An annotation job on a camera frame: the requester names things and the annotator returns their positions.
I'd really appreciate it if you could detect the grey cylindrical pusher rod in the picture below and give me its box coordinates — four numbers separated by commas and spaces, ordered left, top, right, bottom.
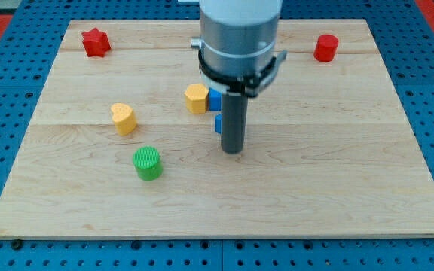
221, 95, 248, 154

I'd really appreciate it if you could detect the red cylinder block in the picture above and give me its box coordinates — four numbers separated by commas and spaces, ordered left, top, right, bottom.
313, 34, 339, 62

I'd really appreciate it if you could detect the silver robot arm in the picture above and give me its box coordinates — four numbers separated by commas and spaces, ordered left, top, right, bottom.
191, 0, 287, 154

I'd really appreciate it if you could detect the blue block upper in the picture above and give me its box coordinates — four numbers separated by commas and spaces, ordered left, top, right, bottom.
209, 88, 222, 111

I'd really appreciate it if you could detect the blue block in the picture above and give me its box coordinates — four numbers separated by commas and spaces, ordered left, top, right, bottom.
214, 114, 222, 134
209, 88, 222, 111

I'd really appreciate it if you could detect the yellow heart block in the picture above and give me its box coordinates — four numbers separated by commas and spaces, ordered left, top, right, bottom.
110, 103, 137, 136

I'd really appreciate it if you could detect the blue block lower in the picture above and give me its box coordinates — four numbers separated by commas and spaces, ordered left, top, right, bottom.
214, 114, 222, 134

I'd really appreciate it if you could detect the red star block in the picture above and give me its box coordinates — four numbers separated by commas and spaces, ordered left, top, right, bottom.
81, 28, 111, 57

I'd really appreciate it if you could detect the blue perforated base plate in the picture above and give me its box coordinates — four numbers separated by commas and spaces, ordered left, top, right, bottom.
0, 0, 434, 270

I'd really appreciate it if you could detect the green cylinder block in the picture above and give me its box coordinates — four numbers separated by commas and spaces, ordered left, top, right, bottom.
133, 146, 163, 181

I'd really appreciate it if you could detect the wooden board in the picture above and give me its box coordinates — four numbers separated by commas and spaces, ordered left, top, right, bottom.
0, 20, 434, 240

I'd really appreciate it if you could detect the yellow hexagon block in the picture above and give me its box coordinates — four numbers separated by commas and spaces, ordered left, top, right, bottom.
184, 84, 209, 114

